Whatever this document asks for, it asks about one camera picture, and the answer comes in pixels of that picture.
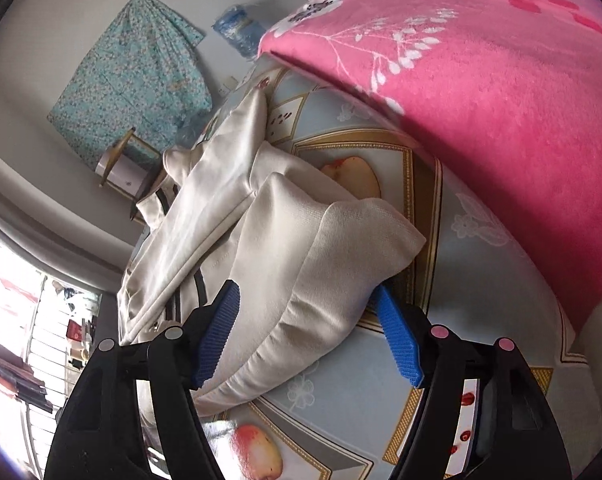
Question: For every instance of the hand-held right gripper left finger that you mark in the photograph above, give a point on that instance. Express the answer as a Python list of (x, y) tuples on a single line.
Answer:
[(218, 335)]

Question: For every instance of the pink floral blanket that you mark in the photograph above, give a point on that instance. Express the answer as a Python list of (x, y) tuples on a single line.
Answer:
[(481, 85)]

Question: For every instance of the fruit-print tablecloth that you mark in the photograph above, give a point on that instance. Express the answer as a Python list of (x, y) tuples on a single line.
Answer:
[(481, 260)]

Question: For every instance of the cream zip jacket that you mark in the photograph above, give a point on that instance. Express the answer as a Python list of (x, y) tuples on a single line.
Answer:
[(291, 240)]

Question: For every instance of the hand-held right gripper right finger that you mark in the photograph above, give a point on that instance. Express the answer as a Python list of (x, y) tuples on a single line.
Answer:
[(398, 335)]

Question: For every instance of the teal floral wall cloth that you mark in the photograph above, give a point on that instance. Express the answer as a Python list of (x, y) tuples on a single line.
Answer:
[(131, 75)]

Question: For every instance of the red box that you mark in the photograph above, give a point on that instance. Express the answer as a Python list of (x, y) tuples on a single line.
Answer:
[(73, 331)]

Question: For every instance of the white wall socket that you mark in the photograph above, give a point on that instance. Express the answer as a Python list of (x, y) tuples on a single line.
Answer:
[(228, 85)]

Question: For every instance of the wooden chair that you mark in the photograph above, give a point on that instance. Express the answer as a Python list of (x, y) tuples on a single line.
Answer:
[(112, 152)]

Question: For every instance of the blue water jug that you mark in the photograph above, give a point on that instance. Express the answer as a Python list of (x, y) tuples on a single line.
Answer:
[(241, 27)]

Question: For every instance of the metal window railing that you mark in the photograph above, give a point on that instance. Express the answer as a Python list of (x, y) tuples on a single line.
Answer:
[(46, 350)]

